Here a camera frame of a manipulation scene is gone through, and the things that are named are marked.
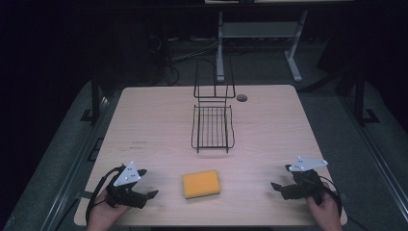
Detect metal floor rail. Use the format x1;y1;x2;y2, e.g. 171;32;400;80
39;95;112;231
341;95;408;223

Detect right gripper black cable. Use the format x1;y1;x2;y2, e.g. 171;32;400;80
301;177;344;219

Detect grey metal stand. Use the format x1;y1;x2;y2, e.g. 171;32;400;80
216;9;310;84

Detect person's right hand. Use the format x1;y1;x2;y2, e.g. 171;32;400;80
304;182;344;231

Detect black wire rack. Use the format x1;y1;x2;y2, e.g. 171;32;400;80
191;58;237;154

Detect black floor cables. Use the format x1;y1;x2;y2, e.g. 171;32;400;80
146;33;181;87

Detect yellow sponge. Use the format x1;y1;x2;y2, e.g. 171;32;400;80
182;169;222;200

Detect grey floor cables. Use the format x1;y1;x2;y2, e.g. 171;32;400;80
168;38;219;64

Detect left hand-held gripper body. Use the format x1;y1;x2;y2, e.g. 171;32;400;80
105;161;149;210

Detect black floor socket strip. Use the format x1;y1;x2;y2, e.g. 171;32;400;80
87;137;105;163

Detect person's left hand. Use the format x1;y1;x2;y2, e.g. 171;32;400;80
86;188;132;231

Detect black metal post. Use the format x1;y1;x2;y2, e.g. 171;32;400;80
352;68;381;127
80;75;107;126

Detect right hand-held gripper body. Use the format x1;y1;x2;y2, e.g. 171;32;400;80
281;156;329;205

